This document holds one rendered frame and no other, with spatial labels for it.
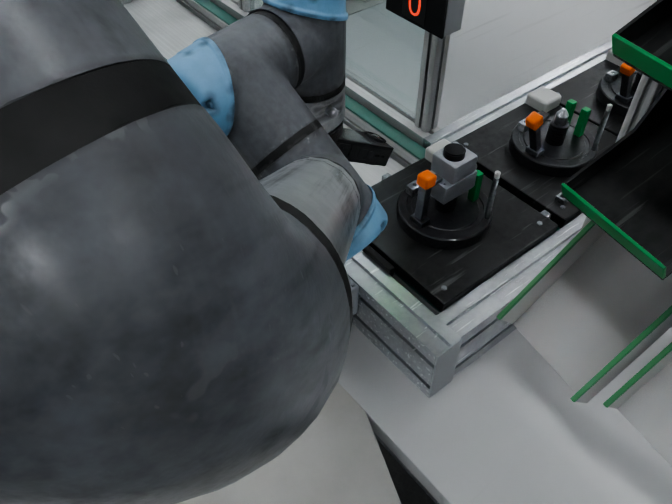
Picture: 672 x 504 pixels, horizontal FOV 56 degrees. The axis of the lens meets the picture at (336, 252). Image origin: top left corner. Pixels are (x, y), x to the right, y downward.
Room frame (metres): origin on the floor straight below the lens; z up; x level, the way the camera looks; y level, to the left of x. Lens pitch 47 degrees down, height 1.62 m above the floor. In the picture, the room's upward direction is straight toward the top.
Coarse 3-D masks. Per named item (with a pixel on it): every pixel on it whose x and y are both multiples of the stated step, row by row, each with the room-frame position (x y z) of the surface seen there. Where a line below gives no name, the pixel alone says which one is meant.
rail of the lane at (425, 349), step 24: (360, 264) 0.60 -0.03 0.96; (384, 264) 0.59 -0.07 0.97; (360, 288) 0.56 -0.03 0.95; (384, 288) 0.56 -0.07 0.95; (360, 312) 0.56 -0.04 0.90; (384, 312) 0.52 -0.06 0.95; (408, 312) 0.52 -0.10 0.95; (432, 312) 0.51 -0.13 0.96; (384, 336) 0.52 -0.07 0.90; (408, 336) 0.48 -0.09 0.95; (432, 336) 0.47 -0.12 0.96; (456, 336) 0.47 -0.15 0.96; (408, 360) 0.48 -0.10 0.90; (432, 360) 0.45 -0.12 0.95; (456, 360) 0.47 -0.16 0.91; (432, 384) 0.44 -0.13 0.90
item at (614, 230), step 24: (648, 120) 0.53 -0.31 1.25; (624, 144) 0.51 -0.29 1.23; (648, 144) 0.52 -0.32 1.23; (600, 168) 0.50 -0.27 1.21; (624, 168) 0.50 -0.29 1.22; (648, 168) 0.49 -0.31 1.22; (576, 192) 0.49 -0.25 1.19; (600, 192) 0.48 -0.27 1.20; (624, 192) 0.47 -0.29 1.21; (648, 192) 0.46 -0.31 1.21; (600, 216) 0.44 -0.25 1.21; (624, 216) 0.45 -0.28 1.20; (648, 216) 0.44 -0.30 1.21; (624, 240) 0.41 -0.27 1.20; (648, 240) 0.41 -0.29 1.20; (648, 264) 0.39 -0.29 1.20
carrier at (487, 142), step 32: (544, 96) 0.98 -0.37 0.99; (480, 128) 0.91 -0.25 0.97; (512, 128) 0.91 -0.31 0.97; (544, 128) 0.88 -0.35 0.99; (576, 128) 0.86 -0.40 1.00; (480, 160) 0.82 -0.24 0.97; (512, 160) 0.82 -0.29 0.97; (544, 160) 0.79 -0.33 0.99; (576, 160) 0.80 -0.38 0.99; (512, 192) 0.75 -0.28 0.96; (544, 192) 0.74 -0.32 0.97
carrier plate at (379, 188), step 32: (384, 192) 0.74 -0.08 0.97; (512, 224) 0.67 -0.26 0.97; (544, 224) 0.67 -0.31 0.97; (384, 256) 0.61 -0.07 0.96; (416, 256) 0.60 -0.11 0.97; (448, 256) 0.60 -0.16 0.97; (480, 256) 0.60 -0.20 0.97; (512, 256) 0.60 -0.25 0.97; (416, 288) 0.56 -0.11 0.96; (448, 288) 0.55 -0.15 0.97
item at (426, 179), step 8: (424, 176) 0.65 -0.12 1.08; (432, 176) 0.65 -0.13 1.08; (424, 184) 0.64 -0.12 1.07; (432, 184) 0.65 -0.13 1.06; (424, 192) 0.65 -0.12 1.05; (424, 200) 0.65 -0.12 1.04; (416, 208) 0.65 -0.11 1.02; (424, 208) 0.65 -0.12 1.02; (416, 216) 0.65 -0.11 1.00; (424, 216) 0.65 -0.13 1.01
